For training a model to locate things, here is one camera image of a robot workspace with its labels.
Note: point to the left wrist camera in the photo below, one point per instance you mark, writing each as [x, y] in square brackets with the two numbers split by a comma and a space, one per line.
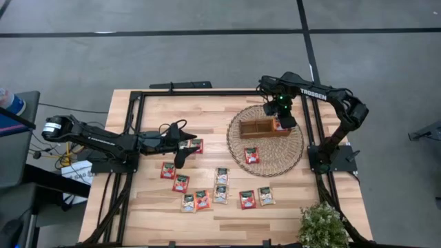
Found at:
[174, 130]

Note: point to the black aluminium table frame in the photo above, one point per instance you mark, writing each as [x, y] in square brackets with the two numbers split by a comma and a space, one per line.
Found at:
[224, 92]

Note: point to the bottle with blue label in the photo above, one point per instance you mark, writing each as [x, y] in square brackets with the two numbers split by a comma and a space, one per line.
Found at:
[12, 103]

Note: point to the beige tea bag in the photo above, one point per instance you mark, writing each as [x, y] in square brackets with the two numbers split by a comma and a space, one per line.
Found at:
[220, 194]
[222, 176]
[184, 144]
[266, 196]

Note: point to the small black edge bracket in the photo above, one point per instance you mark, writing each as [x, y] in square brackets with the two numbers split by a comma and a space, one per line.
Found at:
[171, 244]
[266, 244]

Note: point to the wooden compartment tea box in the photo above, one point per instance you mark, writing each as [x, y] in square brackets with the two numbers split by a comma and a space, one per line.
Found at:
[255, 127]

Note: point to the blue board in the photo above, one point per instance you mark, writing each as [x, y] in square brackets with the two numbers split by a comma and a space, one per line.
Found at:
[7, 126]

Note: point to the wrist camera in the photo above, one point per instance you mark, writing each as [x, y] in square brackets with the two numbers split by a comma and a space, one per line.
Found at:
[174, 130]
[270, 108]

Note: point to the round woven straw placemat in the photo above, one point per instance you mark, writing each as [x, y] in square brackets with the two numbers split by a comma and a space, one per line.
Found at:
[275, 165]

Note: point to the silver packet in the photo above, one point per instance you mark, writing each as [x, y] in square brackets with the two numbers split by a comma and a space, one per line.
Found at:
[188, 204]

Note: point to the orange peach tea bag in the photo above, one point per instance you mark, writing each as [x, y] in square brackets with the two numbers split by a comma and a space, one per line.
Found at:
[276, 124]
[202, 200]

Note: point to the flat black bar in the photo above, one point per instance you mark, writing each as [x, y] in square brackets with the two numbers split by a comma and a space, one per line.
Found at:
[186, 84]

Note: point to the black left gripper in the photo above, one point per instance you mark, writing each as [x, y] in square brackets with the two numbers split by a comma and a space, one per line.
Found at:
[155, 143]

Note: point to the black rod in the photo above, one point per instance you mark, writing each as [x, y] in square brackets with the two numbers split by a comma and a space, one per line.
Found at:
[17, 118]

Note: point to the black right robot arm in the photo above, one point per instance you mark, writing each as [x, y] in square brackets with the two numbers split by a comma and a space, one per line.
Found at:
[293, 84]

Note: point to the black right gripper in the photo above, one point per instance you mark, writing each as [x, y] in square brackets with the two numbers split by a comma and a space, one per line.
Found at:
[287, 103]

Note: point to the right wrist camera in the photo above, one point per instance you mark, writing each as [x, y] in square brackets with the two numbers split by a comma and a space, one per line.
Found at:
[270, 108]

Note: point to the black computer mouse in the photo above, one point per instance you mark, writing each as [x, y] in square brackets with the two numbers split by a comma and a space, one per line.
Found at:
[10, 232]

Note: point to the green plant white flowers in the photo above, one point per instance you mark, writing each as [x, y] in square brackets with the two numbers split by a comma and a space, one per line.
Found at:
[322, 227]

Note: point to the white cardboard box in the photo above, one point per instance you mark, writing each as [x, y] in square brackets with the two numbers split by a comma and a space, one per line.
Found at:
[77, 172]

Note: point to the grey stand foot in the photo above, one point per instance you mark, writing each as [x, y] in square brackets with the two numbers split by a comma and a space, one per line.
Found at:
[427, 131]

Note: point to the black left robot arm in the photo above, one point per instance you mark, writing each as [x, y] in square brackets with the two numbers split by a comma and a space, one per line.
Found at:
[96, 137]

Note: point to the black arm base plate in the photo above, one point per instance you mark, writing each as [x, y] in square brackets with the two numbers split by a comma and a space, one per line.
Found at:
[344, 162]
[103, 168]

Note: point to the grey desk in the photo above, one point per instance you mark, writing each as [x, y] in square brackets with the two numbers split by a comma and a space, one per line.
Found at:
[17, 155]

